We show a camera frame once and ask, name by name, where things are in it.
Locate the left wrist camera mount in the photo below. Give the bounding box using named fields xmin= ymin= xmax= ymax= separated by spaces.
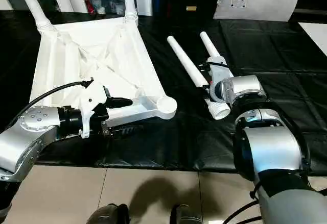
xmin=78 ymin=80 xmax=113 ymax=140

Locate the white flat board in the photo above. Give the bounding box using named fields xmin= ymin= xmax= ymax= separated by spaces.
xmin=298 ymin=21 xmax=327 ymax=57

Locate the white plastic table top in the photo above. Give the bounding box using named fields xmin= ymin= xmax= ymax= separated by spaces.
xmin=29 ymin=14 xmax=178 ymax=129

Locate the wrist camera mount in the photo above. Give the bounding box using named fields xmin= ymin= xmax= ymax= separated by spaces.
xmin=78 ymin=80 xmax=113 ymax=140
xmin=204 ymin=55 xmax=233 ymax=82

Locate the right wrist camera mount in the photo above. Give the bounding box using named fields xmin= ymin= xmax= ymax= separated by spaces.
xmin=204 ymin=55 xmax=233 ymax=82

